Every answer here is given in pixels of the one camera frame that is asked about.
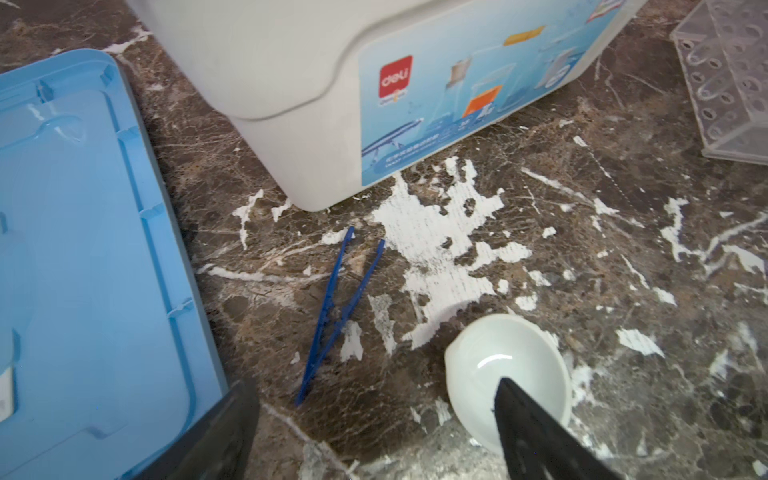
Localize white plastic storage bin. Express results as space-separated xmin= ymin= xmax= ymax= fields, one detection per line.
xmin=130 ymin=1 xmax=640 ymax=211

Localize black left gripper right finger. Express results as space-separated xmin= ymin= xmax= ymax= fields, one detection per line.
xmin=493 ymin=377 xmax=618 ymax=480

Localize clear test tube rack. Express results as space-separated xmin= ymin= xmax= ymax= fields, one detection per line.
xmin=670 ymin=0 xmax=767 ymax=165

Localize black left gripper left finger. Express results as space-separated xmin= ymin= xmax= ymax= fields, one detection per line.
xmin=133 ymin=378 xmax=260 ymax=479

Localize white funnel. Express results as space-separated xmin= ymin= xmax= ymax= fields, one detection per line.
xmin=444 ymin=314 xmax=572 ymax=455

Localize blue plastic tweezers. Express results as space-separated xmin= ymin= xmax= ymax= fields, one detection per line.
xmin=294 ymin=226 xmax=386 ymax=406

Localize blue plastic bin lid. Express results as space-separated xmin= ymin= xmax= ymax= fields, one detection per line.
xmin=1 ymin=49 xmax=227 ymax=479

